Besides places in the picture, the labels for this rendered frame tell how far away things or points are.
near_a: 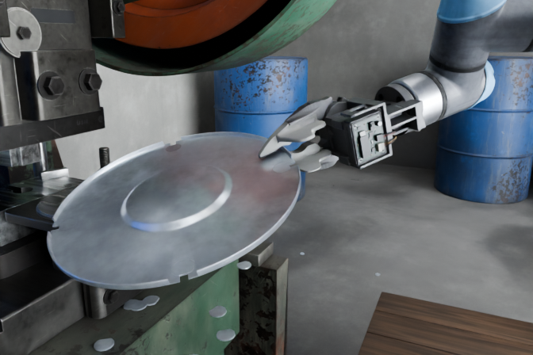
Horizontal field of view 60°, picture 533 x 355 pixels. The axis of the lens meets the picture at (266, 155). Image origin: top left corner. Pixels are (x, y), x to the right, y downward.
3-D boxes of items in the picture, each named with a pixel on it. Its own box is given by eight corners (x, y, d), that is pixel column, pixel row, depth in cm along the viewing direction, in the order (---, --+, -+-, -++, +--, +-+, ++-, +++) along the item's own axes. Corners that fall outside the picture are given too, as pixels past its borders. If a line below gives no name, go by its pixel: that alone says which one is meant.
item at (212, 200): (338, 238, 43) (337, 231, 42) (20, 329, 40) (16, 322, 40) (270, 119, 68) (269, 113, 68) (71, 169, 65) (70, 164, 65)
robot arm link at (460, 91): (462, 38, 69) (450, 87, 75) (408, 58, 65) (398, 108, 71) (508, 59, 64) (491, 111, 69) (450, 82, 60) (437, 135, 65)
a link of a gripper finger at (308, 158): (278, 171, 53) (343, 143, 57) (256, 160, 58) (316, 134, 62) (284, 195, 54) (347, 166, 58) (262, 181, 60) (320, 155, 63)
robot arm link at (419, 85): (400, 71, 67) (406, 124, 70) (375, 80, 66) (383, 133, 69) (439, 74, 61) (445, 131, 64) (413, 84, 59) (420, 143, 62)
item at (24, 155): (46, 159, 66) (43, 134, 65) (16, 167, 62) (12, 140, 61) (30, 157, 67) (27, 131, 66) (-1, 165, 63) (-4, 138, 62)
